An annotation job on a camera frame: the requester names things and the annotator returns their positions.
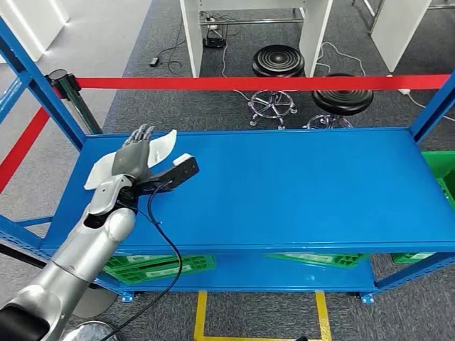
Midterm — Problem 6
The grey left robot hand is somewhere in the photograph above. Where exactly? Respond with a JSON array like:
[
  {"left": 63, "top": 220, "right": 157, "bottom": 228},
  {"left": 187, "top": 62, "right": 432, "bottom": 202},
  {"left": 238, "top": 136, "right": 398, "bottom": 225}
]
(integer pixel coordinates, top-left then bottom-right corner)
[{"left": 112, "top": 124, "right": 156, "bottom": 182}]

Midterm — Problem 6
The white curved panel part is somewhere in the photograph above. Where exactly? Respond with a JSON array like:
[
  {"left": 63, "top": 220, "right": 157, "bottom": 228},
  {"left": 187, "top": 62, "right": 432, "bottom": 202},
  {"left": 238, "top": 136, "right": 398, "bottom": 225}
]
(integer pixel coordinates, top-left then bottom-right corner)
[{"left": 84, "top": 129, "right": 178, "bottom": 190}]

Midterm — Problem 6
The blue metal shelf rack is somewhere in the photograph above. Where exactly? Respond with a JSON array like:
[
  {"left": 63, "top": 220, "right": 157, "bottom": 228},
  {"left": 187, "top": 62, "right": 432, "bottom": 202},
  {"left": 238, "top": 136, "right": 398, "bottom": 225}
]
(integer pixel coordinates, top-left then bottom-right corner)
[{"left": 0, "top": 16, "right": 455, "bottom": 305}]

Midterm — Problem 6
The black chrome barrier stanchion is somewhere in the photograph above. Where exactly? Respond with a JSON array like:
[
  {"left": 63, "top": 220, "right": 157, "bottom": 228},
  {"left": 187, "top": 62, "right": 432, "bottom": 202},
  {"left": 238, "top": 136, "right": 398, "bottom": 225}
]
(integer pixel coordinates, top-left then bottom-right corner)
[{"left": 47, "top": 69, "right": 119, "bottom": 320}]

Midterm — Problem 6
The red barrier belt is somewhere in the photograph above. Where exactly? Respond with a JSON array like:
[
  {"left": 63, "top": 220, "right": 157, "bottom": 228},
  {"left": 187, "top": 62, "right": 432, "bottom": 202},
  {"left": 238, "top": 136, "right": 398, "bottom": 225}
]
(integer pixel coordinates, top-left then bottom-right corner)
[
  {"left": 0, "top": 107, "right": 51, "bottom": 194},
  {"left": 76, "top": 74, "right": 450, "bottom": 92}
]

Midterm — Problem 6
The black box under desk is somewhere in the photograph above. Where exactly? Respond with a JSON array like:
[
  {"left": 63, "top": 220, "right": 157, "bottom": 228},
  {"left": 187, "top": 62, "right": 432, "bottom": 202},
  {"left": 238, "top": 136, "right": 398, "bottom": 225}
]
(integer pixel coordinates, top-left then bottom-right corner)
[{"left": 203, "top": 36, "right": 228, "bottom": 50}]

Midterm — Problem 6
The shiny grey round disc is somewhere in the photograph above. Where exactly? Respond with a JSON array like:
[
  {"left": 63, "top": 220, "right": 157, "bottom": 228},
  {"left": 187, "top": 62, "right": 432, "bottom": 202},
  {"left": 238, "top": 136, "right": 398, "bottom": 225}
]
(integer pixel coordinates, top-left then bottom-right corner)
[{"left": 60, "top": 320, "right": 114, "bottom": 341}]

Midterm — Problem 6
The black round stool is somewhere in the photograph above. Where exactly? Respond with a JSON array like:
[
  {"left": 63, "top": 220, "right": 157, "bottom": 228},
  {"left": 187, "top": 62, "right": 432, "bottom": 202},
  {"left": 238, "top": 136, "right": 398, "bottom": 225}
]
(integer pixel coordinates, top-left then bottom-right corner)
[
  {"left": 249, "top": 44, "right": 306, "bottom": 130},
  {"left": 302, "top": 73, "right": 375, "bottom": 130}
]

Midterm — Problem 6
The white desk panel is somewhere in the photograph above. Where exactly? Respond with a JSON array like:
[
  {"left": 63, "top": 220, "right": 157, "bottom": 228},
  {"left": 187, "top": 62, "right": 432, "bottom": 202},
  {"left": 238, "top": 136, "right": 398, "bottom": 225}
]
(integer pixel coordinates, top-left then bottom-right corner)
[{"left": 369, "top": 0, "right": 432, "bottom": 73}]

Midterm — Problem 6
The tall open green crate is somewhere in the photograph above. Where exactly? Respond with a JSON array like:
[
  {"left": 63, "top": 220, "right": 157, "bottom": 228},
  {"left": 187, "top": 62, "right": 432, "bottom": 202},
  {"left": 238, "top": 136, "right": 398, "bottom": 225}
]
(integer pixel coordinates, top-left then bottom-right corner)
[{"left": 391, "top": 150, "right": 455, "bottom": 264}]

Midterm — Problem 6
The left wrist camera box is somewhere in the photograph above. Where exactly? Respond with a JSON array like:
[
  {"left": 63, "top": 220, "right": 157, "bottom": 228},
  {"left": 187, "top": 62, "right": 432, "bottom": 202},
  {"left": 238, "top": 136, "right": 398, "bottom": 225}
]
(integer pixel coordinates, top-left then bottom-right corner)
[{"left": 132, "top": 153, "right": 200, "bottom": 196}]

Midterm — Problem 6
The white floor cable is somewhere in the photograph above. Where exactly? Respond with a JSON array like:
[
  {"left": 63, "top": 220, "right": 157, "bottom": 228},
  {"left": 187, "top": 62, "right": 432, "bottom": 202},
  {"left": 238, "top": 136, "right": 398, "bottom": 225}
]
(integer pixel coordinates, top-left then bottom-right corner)
[
  {"left": 315, "top": 41, "right": 367, "bottom": 76},
  {"left": 221, "top": 41, "right": 251, "bottom": 102}
]

